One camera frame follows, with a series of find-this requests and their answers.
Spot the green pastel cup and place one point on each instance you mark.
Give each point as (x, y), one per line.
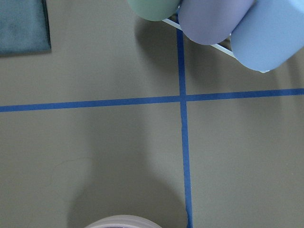
(154, 10)

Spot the dark folded cloth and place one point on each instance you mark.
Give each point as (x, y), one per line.
(24, 27)

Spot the pink bowl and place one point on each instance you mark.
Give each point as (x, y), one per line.
(123, 221)

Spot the blue pastel cup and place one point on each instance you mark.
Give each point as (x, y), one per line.
(270, 33)

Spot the white cup rack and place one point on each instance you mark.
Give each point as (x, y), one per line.
(223, 46)

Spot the purple pastel cup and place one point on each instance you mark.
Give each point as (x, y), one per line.
(209, 22)

